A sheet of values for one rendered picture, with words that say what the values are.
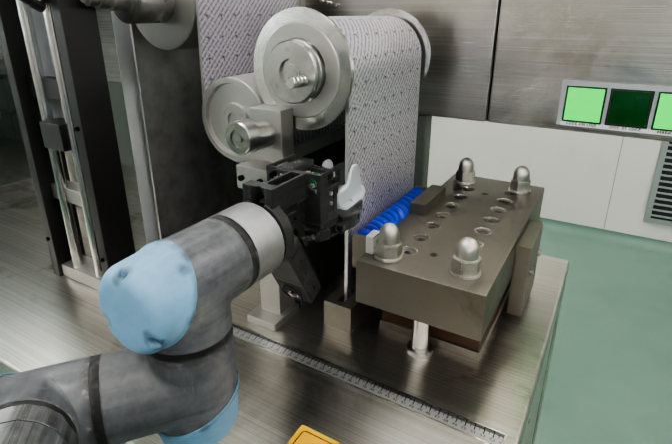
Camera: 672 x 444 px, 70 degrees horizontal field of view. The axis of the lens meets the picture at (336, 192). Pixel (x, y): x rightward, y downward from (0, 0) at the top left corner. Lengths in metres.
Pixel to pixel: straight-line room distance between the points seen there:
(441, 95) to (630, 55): 0.29
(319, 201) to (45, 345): 0.44
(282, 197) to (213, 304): 0.13
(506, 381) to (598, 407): 1.45
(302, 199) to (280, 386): 0.24
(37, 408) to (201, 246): 0.16
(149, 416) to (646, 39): 0.77
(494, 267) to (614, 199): 2.74
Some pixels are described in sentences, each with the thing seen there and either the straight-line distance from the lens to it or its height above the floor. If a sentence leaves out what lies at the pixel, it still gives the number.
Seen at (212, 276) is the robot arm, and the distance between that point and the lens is 0.40.
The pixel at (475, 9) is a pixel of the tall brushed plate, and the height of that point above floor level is 1.32.
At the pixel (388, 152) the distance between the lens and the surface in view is 0.72.
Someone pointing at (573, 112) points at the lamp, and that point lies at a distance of 0.84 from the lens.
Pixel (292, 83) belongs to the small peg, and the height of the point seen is 1.24.
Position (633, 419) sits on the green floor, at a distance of 2.10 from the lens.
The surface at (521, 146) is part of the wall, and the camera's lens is 3.30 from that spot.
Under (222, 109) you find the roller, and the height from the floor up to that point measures 1.19.
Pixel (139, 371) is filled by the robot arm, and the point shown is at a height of 1.04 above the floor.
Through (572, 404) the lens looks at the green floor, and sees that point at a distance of 2.06.
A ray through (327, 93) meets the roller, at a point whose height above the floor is 1.23.
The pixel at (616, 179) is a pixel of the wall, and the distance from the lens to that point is 3.30.
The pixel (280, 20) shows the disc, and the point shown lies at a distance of 0.62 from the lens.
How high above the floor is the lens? 1.32
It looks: 21 degrees down
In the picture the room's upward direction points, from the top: straight up
